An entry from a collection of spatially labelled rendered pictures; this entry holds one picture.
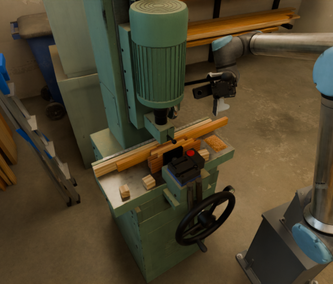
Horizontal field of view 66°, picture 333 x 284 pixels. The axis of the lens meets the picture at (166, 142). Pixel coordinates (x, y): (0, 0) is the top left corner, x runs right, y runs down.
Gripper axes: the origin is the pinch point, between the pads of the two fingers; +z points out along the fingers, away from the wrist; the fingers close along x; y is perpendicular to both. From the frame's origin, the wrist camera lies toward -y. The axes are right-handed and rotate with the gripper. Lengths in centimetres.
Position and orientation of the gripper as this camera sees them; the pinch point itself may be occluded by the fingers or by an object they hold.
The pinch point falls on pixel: (209, 96)
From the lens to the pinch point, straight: 92.4
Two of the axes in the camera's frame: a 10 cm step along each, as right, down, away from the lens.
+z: -3.5, 4.0, -8.5
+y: 9.1, -0.7, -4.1
